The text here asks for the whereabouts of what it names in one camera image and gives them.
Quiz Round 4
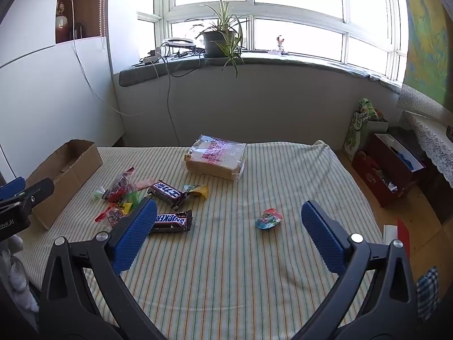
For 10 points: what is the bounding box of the wooden shelf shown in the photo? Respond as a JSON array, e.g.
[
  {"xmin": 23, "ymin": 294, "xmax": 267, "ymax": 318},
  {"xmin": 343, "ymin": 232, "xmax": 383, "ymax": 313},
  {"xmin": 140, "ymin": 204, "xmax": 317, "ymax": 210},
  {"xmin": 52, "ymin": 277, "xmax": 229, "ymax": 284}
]
[{"xmin": 55, "ymin": 0, "xmax": 108, "ymax": 45}]

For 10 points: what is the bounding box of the red envelope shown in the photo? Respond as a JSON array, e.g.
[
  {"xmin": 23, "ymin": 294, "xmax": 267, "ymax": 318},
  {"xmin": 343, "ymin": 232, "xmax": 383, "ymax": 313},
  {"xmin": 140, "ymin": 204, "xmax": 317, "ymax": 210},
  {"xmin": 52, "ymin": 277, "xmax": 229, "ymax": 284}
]
[{"xmin": 396, "ymin": 219, "xmax": 411, "ymax": 257}]

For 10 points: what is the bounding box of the red patterned vase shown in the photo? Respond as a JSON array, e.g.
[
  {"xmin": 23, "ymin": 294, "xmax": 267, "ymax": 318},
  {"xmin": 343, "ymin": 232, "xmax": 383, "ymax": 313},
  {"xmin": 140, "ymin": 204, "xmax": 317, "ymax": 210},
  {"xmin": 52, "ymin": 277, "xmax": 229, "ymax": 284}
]
[{"xmin": 56, "ymin": 0, "xmax": 70, "ymax": 43}]

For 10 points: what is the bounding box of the green gift bag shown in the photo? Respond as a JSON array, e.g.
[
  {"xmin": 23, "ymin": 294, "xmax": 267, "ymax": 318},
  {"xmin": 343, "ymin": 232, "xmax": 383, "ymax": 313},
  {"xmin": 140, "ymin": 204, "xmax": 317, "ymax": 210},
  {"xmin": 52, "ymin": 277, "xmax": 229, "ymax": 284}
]
[{"xmin": 344, "ymin": 98, "xmax": 389, "ymax": 162}]

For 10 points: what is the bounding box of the striped tablecloth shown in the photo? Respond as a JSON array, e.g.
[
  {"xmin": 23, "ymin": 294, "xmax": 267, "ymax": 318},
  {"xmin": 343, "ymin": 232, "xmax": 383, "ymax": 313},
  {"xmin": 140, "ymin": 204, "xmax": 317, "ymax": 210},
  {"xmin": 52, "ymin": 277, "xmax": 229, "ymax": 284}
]
[{"xmin": 16, "ymin": 140, "xmax": 386, "ymax": 340}]

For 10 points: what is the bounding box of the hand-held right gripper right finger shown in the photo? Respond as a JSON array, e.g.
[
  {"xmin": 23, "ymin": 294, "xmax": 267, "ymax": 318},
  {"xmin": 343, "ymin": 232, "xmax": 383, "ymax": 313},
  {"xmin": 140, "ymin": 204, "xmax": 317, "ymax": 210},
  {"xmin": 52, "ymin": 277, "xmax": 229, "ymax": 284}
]
[{"xmin": 287, "ymin": 200, "xmax": 420, "ymax": 340}]

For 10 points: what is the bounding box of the grey power cable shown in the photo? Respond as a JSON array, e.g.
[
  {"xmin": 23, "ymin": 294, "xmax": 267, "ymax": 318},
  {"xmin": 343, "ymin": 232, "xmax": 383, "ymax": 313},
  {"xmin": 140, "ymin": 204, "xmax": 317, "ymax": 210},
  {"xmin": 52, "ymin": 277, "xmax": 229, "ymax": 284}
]
[{"xmin": 161, "ymin": 51, "xmax": 183, "ymax": 146}]

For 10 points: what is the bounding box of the brown chocolate bar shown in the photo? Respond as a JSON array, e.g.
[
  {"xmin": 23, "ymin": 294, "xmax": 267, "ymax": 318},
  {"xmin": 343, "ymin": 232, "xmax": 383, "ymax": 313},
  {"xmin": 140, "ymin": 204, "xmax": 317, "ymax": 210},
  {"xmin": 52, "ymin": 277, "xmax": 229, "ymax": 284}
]
[
  {"xmin": 147, "ymin": 210, "xmax": 193, "ymax": 234},
  {"xmin": 147, "ymin": 180, "xmax": 187, "ymax": 209}
]

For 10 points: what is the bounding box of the white fluffy cloth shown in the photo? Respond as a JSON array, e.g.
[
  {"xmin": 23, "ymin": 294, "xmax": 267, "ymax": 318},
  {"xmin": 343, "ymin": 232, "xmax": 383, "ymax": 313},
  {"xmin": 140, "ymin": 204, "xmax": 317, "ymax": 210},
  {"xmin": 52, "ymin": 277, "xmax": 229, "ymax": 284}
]
[{"xmin": 0, "ymin": 234, "xmax": 40, "ymax": 314}]

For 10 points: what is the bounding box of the white wardrobe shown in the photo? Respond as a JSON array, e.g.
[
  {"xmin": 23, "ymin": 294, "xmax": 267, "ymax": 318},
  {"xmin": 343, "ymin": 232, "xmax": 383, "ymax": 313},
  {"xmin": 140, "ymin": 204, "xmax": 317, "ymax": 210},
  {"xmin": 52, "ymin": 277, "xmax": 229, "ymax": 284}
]
[{"xmin": 0, "ymin": 35, "xmax": 124, "ymax": 185}]

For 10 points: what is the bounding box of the blue plaid cloth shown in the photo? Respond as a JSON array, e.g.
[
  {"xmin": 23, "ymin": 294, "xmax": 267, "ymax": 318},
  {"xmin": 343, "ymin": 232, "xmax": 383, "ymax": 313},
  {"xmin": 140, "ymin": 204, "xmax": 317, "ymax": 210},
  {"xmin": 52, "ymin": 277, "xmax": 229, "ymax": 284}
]
[{"xmin": 416, "ymin": 266, "xmax": 440, "ymax": 318}]

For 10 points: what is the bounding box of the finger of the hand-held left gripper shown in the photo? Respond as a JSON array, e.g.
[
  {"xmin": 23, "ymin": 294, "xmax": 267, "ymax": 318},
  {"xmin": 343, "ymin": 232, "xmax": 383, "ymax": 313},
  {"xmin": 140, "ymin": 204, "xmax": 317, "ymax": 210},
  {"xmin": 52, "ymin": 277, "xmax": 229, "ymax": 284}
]
[
  {"xmin": 0, "ymin": 176, "xmax": 26, "ymax": 201},
  {"xmin": 0, "ymin": 178, "xmax": 55, "ymax": 220}
]

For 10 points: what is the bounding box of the sliced bread package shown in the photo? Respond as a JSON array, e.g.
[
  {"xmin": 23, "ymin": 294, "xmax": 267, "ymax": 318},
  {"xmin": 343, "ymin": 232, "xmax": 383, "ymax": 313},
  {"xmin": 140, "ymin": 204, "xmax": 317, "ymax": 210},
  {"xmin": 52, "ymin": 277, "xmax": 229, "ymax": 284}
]
[{"xmin": 184, "ymin": 135, "xmax": 247, "ymax": 181}]

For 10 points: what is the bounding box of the power adapter with cables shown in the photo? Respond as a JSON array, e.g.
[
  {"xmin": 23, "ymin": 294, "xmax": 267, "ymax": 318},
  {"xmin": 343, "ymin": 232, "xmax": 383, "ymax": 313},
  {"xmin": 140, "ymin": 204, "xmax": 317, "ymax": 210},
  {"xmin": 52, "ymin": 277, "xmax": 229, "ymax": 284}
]
[{"xmin": 140, "ymin": 50, "xmax": 164, "ymax": 65}]

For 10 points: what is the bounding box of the white paper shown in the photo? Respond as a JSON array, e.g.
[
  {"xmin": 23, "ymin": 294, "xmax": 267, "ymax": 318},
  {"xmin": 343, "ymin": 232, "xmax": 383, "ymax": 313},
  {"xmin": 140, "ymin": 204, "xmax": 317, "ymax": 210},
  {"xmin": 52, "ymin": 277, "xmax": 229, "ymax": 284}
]
[{"xmin": 383, "ymin": 224, "xmax": 399, "ymax": 244}]

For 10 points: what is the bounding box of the white framed window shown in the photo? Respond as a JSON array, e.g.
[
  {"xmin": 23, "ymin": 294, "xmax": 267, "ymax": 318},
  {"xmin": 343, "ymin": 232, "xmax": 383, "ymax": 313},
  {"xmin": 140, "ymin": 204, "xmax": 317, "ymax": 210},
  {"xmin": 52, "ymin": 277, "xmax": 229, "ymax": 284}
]
[{"xmin": 136, "ymin": 0, "xmax": 409, "ymax": 82}]

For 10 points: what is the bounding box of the red and white candy packet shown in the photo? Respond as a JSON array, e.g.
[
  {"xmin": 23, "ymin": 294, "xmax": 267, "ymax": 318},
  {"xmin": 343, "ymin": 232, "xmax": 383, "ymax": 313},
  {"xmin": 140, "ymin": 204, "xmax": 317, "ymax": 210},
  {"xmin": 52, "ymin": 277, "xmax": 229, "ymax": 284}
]
[{"xmin": 94, "ymin": 203, "xmax": 126, "ymax": 228}]

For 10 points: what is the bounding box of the white lace cloth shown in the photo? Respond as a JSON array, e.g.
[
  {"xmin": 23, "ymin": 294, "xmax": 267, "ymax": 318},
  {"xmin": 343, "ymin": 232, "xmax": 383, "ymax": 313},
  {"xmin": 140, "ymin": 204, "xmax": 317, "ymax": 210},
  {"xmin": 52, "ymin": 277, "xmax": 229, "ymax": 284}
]
[{"xmin": 396, "ymin": 84, "xmax": 453, "ymax": 188}]

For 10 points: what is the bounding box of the red paper bag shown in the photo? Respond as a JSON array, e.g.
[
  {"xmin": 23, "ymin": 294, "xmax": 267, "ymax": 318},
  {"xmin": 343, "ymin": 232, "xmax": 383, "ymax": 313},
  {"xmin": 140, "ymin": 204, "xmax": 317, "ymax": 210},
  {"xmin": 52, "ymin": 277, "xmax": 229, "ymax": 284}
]
[{"xmin": 351, "ymin": 133, "xmax": 427, "ymax": 209}]

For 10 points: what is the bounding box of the potted spider plant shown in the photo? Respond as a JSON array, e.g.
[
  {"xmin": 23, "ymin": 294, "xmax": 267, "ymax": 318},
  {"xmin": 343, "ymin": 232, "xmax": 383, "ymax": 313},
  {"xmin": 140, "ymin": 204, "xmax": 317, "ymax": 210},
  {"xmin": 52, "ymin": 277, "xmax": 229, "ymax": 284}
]
[{"xmin": 186, "ymin": 0, "xmax": 250, "ymax": 78}]

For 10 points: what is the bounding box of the wall map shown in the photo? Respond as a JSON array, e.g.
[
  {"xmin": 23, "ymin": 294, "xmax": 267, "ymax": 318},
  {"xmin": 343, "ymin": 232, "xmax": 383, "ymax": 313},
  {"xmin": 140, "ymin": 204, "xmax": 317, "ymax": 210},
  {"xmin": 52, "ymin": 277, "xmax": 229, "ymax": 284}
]
[{"xmin": 400, "ymin": 0, "xmax": 453, "ymax": 107}]

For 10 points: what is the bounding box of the cardboard box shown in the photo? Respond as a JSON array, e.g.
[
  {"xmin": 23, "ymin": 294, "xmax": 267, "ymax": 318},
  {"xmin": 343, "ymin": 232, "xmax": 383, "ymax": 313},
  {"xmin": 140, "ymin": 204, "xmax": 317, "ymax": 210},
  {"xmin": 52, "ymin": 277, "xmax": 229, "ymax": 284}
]
[{"xmin": 26, "ymin": 139, "xmax": 104, "ymax": 230}]

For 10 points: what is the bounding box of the black cable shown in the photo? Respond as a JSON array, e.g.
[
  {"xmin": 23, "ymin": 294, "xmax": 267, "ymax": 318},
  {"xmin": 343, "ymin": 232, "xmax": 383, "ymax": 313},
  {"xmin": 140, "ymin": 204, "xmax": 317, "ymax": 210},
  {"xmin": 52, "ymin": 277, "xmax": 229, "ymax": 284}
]
[{"xmin": 161, "ymin": 42, "xmax": 206, "ymax": 78}]

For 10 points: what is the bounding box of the white ring light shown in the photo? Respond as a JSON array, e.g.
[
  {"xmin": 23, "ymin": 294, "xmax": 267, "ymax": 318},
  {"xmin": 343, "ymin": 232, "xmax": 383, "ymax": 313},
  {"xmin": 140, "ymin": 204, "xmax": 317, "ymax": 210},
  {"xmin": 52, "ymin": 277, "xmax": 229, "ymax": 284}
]
[{"xmin": 163, "ymin": 38, "xmax": 198, "ymax": 51}]

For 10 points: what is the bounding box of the clear red snack packet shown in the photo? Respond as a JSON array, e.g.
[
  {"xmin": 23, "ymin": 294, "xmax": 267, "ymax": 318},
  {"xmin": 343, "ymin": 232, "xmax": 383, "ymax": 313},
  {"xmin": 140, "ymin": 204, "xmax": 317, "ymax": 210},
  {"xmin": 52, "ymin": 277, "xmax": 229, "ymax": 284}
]
[{"xmin": 106, "ymin": 166, "xmax": 136, "ymax": 201}]

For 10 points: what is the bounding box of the thin white cable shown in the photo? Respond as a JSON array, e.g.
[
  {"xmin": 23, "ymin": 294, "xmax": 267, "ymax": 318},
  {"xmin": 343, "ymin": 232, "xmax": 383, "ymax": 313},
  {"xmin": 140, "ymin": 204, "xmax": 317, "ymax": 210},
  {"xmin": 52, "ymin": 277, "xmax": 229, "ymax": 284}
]
[{"xmin": 69, "ymin": 0, "xmax": 158, "ymax": 117}]

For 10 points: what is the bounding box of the blue and red jelly cup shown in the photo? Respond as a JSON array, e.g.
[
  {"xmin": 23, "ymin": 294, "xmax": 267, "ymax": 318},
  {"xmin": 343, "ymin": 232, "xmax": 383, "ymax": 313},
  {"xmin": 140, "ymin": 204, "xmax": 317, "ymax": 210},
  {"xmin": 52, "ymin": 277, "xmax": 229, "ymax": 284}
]
[{"xmin": 255, "ymin": 208, "xmax": 284, "ymax": 231}]

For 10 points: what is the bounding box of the small figurine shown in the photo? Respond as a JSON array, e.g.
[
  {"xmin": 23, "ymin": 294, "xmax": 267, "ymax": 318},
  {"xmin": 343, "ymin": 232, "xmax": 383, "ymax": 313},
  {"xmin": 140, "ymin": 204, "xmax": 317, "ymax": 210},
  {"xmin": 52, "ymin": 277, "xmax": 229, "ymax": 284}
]
[{"xmin": 269, "ymin": 35, "xmax": 291, "ymax": 56}]

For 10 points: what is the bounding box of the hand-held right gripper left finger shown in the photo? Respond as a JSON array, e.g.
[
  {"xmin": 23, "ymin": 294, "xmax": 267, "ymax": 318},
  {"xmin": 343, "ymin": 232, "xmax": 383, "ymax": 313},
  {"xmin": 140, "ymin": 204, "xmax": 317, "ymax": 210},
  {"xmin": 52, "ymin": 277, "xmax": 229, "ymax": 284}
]
[{"xmin": 37, "ymin": 197, "xmax": 167, "ymax": 340}]

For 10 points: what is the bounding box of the yellow candy packet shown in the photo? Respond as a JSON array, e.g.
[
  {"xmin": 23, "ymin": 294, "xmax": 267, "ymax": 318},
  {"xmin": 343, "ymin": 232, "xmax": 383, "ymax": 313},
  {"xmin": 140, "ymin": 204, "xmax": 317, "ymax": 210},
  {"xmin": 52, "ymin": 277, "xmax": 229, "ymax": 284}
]
[{"xmin": 182, "ymin": 183, "xmax": 209, "ymax": 199}]

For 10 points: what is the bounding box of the white beaded cord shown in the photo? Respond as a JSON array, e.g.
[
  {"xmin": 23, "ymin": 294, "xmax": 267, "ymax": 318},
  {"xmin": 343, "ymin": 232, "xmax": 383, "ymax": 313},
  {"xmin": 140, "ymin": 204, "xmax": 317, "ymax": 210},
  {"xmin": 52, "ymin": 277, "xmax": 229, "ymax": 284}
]
[{"xmin": 100, "ymin": 0, "xmax": 108, "ymax": 39}]

